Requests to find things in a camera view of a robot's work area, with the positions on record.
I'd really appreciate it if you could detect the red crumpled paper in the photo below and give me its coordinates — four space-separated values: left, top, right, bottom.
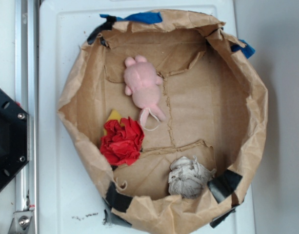
100 117 144 166

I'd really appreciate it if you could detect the aluminium frame rail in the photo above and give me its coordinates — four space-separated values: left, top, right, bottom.
8 0 40 234

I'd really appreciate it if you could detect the white paper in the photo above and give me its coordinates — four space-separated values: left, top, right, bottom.
168 156 216 199

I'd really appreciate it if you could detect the pink plush toy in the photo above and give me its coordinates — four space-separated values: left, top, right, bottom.
123 55 166 131

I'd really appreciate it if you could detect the yellow paper piece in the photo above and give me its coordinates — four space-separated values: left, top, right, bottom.
102 109 124 137

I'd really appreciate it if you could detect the brown paper bag bin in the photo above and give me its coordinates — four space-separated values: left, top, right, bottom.
58 9 268 234

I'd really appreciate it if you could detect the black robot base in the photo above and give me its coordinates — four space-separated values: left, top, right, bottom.
0 89 28 192

